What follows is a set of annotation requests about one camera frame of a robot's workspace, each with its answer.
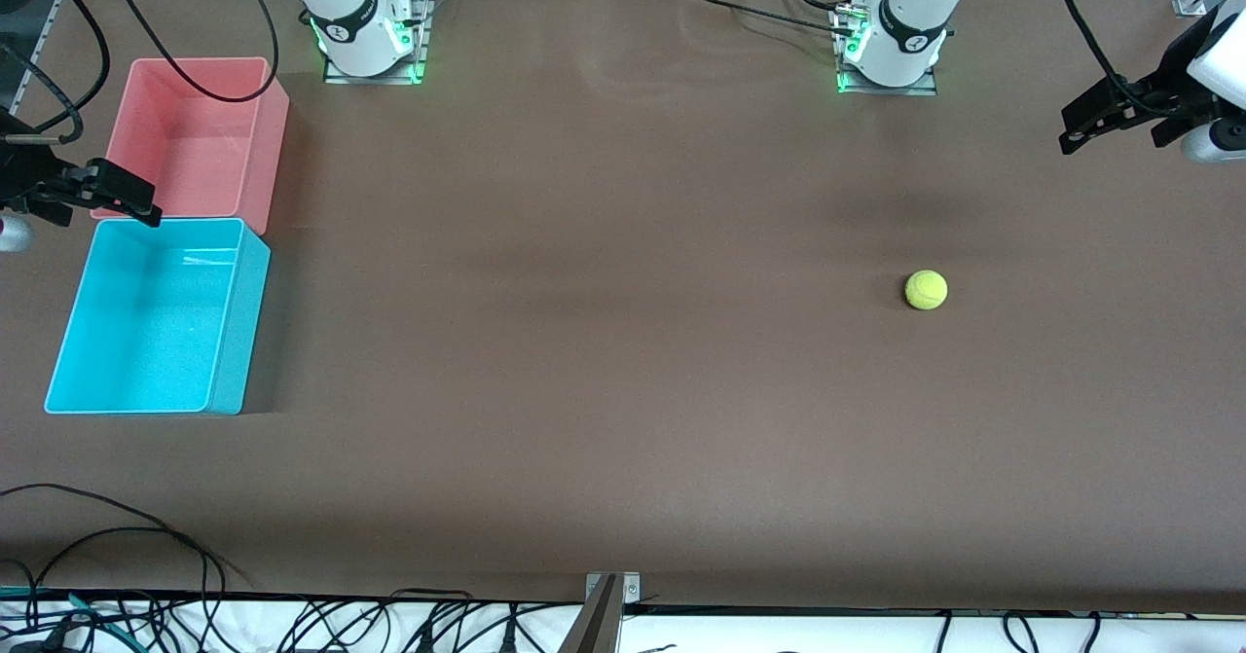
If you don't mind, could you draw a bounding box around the dark grey mounting post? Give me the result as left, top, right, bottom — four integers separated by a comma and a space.
557, 575, 622, 653

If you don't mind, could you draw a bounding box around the blue plastic bin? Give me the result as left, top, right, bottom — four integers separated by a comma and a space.
44, 217, 272, 417

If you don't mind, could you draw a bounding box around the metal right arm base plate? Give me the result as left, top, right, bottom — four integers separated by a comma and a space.
323, 0, 434, 85

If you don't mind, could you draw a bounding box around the pink plastic bin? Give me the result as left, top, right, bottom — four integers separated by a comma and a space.
90, 56, 291, 237

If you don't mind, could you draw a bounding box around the yellow-green tennis ball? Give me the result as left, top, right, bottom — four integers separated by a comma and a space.
904, 270, 949, 311

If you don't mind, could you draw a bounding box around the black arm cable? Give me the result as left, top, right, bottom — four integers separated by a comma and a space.
1057, 0, 1184, 119
0, 0, 110, 143
92, 0, 280, 104

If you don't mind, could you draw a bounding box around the black base power cable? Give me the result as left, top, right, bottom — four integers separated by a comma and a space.
678, 0, 858, 39

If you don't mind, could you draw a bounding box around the thin black table cable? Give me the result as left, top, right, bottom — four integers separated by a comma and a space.
0, 483, 227, 596
24, 526, 244, 596

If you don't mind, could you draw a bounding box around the perforated aluminium rail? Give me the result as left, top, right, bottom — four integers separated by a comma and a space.
12, 0, 61, 117

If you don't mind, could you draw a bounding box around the small metal table bracket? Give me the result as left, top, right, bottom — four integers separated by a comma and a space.
584, 572, 641, 603

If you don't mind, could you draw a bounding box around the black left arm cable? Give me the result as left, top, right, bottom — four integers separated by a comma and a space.
1057, 0, 1184, 119

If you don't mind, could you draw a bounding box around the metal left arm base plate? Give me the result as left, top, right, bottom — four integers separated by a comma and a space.
832, 6, 940, 97

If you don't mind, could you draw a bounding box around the teal cable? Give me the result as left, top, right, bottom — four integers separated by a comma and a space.
0, 587, 132, 640

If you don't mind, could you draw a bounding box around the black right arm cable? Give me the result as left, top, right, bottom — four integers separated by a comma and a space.
0, 0, 110, 143
92, 0, 280, 104

